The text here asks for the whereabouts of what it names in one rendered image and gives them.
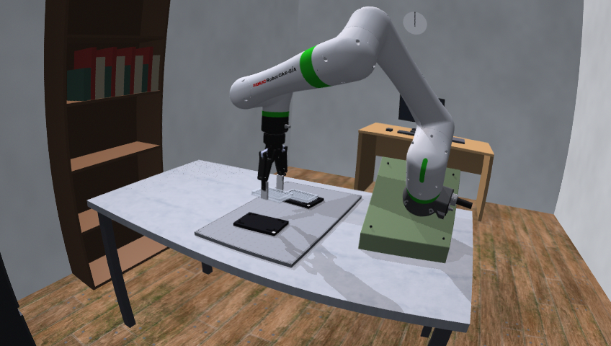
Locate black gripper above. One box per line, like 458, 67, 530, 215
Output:
257, 132, 287, 200

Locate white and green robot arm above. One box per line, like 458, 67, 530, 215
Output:
230, 6, 473, 219

